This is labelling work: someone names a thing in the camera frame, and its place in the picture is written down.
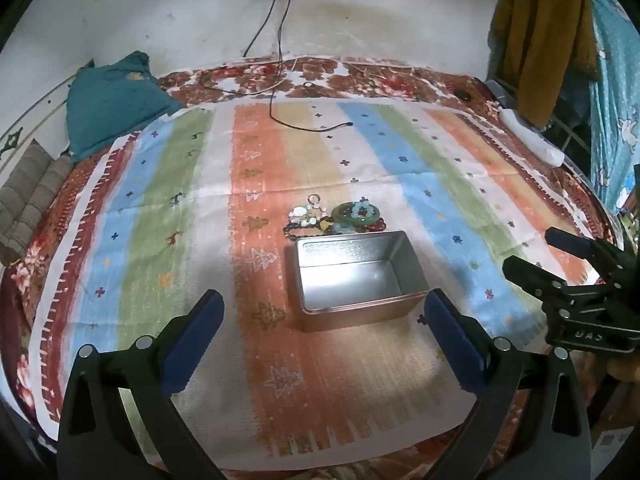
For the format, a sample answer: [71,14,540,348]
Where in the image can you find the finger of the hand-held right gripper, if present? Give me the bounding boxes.
[545,227,628,273]
[502,255,568,308]

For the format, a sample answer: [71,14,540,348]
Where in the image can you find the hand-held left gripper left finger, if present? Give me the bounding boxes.
[57,289,226,480]

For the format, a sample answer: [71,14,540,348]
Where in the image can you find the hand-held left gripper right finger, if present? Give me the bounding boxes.
[424,289,594,480]

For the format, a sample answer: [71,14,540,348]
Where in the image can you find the silver metal tin box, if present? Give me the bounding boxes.
[289,230,431,333]

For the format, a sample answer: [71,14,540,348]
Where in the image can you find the red bead bracelet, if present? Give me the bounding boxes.
[350,217,389,234]

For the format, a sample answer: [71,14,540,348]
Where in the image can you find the light blue bead bracelet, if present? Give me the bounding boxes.
[334,200,382,235]

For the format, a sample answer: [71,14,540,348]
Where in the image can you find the white plastic object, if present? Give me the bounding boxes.
[500,108,567,167]

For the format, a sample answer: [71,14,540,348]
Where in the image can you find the striped colourful cloth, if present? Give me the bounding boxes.
[27,97,608,461]

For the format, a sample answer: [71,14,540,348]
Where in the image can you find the blue printed curtain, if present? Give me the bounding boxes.
[555,0,640,213]

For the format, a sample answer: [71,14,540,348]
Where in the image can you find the green jade bangle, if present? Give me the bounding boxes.
[331,201,383,227]

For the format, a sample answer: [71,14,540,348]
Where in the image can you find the brown hanging jacket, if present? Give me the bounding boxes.
[487,0,601,130]

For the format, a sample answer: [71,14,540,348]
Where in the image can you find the brown striped cushion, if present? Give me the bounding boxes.
[0,142,76,267]

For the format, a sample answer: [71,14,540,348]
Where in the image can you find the teal pillow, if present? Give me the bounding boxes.
[65,51,186,162]

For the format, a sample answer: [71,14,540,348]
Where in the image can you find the white bead bracelet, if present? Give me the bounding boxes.
[293,205,328,226]

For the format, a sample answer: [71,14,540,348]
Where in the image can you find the white cable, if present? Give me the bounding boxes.
[200,57,302,97]

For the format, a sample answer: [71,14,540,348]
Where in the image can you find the long black charging cable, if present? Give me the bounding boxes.
[269,0,354,134]

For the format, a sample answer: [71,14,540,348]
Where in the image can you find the short black cable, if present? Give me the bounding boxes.
[243,0,279,59]

